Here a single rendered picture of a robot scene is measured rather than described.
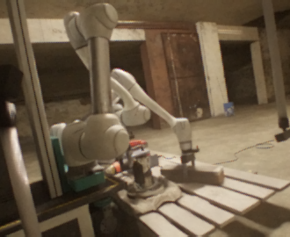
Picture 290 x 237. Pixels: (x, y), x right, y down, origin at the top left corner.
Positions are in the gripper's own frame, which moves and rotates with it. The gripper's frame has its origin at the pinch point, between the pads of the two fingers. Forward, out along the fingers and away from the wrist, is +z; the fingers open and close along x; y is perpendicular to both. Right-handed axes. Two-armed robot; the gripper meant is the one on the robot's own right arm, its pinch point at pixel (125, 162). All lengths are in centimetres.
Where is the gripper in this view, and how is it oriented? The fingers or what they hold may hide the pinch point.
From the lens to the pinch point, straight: 140.5
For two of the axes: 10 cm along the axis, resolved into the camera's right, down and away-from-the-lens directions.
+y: -8.2, 1.9, -5.4
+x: 5.4, -0.3, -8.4
